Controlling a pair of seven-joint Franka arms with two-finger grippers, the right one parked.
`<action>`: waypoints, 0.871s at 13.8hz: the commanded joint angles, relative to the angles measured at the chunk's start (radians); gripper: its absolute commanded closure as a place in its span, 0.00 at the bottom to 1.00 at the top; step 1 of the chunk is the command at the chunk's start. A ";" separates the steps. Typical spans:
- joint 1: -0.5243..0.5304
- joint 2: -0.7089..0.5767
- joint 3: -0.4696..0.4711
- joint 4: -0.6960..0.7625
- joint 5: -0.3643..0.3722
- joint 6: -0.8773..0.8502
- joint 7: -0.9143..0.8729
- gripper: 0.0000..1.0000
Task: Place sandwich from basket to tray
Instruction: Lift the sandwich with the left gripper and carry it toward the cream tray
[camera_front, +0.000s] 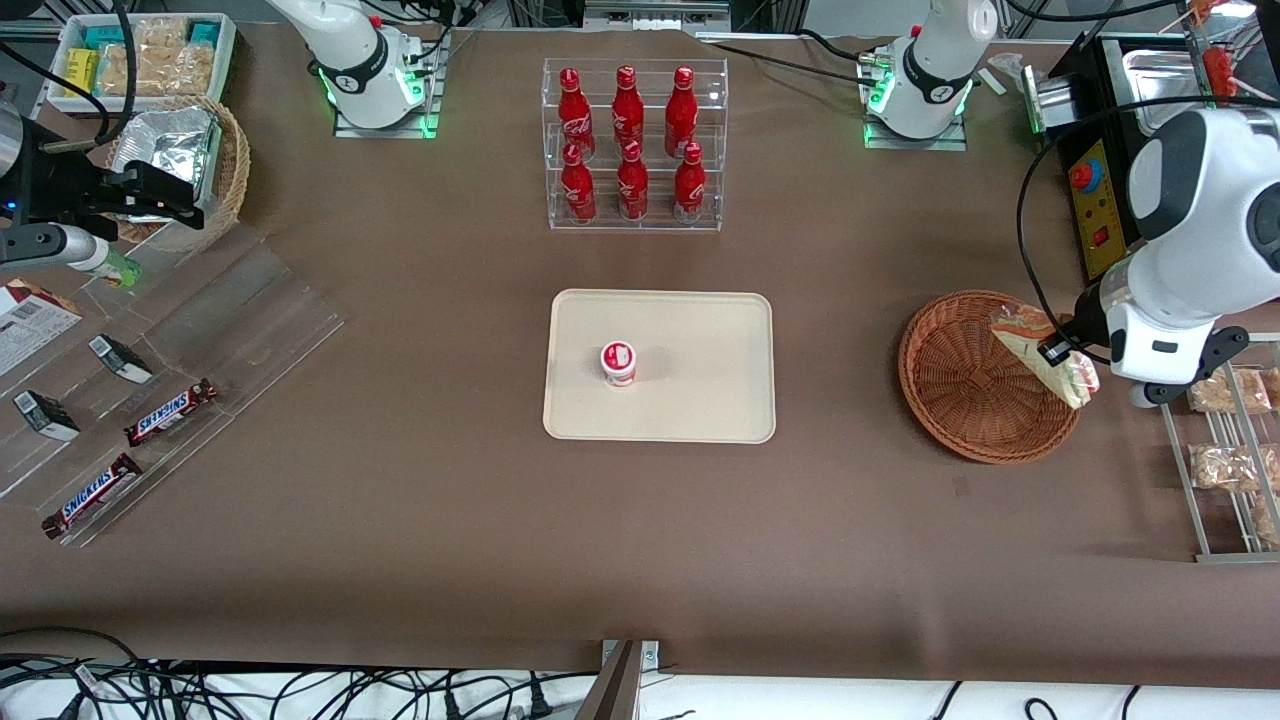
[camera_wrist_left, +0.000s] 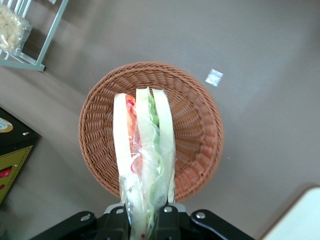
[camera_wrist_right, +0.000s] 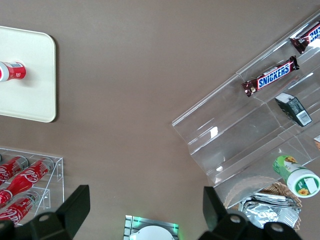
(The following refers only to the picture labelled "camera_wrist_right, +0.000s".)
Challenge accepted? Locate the clear acrylic bottle rack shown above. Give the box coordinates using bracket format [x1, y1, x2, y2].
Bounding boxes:
[0, 146, 65, 227]

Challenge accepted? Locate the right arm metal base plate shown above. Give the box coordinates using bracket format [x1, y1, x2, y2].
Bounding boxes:
[123, 214, 180, 240]

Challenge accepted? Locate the light tan wicker basket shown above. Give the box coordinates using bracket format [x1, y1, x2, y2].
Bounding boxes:
[224, 181, 304, 232]

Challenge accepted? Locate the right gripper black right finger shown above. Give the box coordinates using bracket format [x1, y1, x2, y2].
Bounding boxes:
[197, 186, 303, 240]

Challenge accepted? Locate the beige plastic tray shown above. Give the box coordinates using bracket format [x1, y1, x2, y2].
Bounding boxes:
[0, 25, 57, 124]

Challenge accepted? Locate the red cola bottle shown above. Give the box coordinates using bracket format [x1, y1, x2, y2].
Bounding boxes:
[0, 155, 30, 187]
[0, 157, 55, 210]
[0, 192, 42, 227]

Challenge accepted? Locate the red white yogurt cup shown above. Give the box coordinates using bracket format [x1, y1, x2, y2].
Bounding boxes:
[0, 60, 27, 84]

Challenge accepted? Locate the green bottle with white cap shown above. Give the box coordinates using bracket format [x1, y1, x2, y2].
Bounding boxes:
[272, 154, 320, 200]

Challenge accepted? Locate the brown table cover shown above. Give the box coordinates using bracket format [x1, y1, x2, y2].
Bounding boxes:
[0, 0, 320, 240]

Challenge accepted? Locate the clear acrylic stepped display stand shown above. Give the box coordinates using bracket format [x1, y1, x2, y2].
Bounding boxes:
[171, 11, 320, 210]

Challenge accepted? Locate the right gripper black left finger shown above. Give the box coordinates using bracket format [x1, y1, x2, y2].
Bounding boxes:
[0, 184, 91, 240]

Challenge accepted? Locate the silver foil snack bag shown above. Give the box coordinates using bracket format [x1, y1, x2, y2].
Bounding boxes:
[238, 198, 300, 230]
[251, 191, 303, 210]

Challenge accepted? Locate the small black carton box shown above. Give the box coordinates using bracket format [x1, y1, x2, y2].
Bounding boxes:
[274, 92, 313, 127]

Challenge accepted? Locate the brown Snickers bar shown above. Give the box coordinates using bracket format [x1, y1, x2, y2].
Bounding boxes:
[240, 55, 300, 99]
[289, 21, 320, 55]

